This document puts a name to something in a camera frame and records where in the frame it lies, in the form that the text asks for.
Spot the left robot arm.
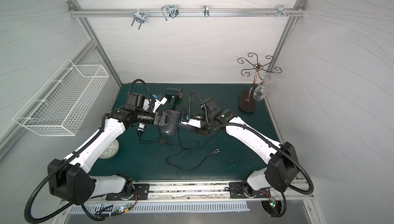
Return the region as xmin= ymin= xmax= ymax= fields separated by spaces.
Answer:
xmin=24 ymin=109 xmax=180 ymax=224

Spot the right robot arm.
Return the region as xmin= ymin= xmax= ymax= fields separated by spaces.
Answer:
xmin=179 ymin=110 xmax=314 ymax=198

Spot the white hair dryer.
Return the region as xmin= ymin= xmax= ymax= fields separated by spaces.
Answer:
xmin=137 ymin=123 xmax=146 ymax=136

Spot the dark green hair dryer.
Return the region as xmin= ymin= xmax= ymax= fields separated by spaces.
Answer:
xmin=165 ymin=87 xmax=182 ymax=110

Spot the green table mat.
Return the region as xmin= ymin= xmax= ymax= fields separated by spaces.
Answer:
xmin=90 ymin=84 xmax=278 ymax=181

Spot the patterned ceramic bowl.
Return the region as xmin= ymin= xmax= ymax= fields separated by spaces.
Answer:
xmin=99 ymin=139 xmax=120 ymax=159

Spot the metal glass holder stand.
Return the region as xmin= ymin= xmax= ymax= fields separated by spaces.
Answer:
xmin=236 ymin=52 xmax=283 ymax=114

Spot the clear wine glass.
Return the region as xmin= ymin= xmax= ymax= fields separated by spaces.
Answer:
xmin=253 ymin=75 xmax=271 ymax=101

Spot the white vent strip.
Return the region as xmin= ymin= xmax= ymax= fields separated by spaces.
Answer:
xmin=69 ymin=201 xmax=250 ymax=214

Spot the small metal clamp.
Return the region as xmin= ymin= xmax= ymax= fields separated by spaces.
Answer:
xmin=203 ymin=5 xmax=209 ymax=18

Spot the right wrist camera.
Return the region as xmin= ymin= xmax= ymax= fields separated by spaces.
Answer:
xmin=181 ymin=119 xmax=202 ymax=128

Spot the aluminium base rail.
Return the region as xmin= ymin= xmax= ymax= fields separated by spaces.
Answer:
xmin=61 ymin=179 xmax=315 ymax=204

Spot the white wire basket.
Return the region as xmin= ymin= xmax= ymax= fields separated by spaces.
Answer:
xmin=12 ymin=59 xmax=109 ymax=137

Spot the metal hook bracket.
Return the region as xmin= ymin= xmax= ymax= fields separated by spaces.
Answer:
xmin=131 ymin=10 xmax=146 ymax=30

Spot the metal u-bolt bracket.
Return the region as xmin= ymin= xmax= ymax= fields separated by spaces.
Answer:
xmin=161 ymin=5 xmax=179 ymax=21

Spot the aluminium top rail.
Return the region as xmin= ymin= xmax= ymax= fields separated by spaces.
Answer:
xmin=69 ymin=7 xmax=306 ymax=18

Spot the metal bolt bracket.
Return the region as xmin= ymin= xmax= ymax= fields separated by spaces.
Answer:
xmin=267 ymin=5 xmax=294 ymax=17

